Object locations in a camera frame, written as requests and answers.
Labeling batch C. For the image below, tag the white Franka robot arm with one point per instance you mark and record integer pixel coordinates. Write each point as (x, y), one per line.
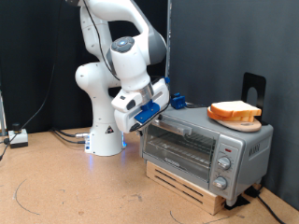
(102, 124)

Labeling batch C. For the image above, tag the metal frame post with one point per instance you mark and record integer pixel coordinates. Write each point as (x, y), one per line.
(2, 118)

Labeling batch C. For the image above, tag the vertical metal pole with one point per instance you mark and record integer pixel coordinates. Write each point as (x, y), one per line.
(169, 15)

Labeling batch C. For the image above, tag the white bread slice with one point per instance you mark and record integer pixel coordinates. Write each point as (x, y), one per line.
(230, 118)
(233, 108)

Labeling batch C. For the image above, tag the slotted wooden block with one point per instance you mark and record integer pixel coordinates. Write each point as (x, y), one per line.
(187, 189)

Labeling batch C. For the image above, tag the round wooden board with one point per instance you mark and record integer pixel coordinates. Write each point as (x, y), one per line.
(246, 126)

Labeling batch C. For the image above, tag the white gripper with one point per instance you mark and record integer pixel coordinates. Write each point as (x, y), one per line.
(124, 121)

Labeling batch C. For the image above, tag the small blue object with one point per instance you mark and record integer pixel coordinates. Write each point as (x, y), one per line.
(178, 101)

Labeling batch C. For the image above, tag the silver toaster oven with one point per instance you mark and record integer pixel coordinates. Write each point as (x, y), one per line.
(255, 149)

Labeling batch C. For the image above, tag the silver oven knob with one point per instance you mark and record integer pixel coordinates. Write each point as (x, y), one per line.
(220, 182)
(224, 162)

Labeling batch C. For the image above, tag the black metal bookend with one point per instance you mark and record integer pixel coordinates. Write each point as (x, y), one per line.
(249, 81)

